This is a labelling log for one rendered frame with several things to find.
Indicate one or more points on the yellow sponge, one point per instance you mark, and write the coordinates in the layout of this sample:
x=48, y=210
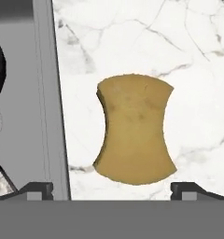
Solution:
x=135, y=130

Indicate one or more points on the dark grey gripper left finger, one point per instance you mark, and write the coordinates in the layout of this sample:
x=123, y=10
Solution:
x=39, y=188

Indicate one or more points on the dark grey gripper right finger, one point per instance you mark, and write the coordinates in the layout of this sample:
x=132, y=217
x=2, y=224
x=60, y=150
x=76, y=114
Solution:
x=183, y=188

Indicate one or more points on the grey sink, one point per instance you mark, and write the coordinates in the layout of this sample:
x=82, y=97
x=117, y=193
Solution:
x=30, y=109

